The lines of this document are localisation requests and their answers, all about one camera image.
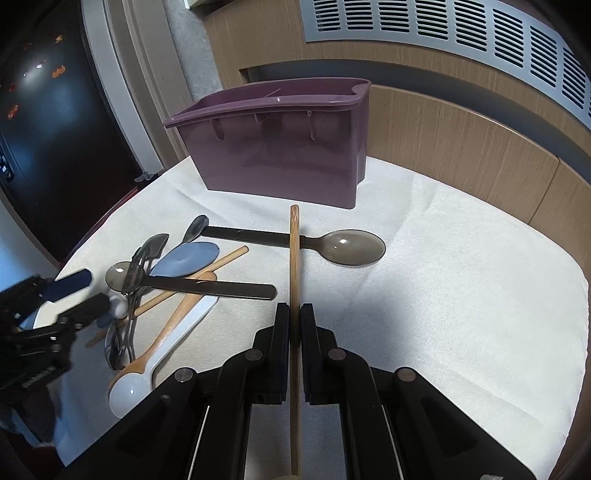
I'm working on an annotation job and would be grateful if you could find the purple plastic utensil caddy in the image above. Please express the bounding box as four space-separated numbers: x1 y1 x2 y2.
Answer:
163 77 372 209

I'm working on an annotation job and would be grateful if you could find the stainless steel spoon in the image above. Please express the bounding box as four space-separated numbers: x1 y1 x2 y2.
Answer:
181 215 209 244

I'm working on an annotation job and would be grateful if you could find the white plastic spoon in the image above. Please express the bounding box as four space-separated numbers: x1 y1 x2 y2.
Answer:
108 296 218 418

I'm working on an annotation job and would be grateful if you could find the black refrigerator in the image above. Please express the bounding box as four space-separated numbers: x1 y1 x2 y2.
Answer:
1 1 141 262

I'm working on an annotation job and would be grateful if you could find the dark grey spatula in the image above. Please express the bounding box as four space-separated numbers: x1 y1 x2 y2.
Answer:
122 233 169 295

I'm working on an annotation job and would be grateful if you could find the light blue plastic spoon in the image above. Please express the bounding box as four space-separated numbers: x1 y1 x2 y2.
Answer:
149 242 219 278

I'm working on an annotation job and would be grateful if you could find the silver ventilation grille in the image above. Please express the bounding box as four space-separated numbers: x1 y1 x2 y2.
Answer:
300 0 590 127

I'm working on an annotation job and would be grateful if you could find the smoky plastic spoon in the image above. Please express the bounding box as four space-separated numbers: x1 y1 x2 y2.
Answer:
104 260 279 301
201 226 387 267

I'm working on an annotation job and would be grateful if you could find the wooden spoon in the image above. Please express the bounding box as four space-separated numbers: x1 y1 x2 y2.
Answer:
107 294 204 393

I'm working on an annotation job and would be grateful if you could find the wooden chopstick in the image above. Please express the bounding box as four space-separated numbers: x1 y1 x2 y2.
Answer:
85 245 250 349
290 205 303 478

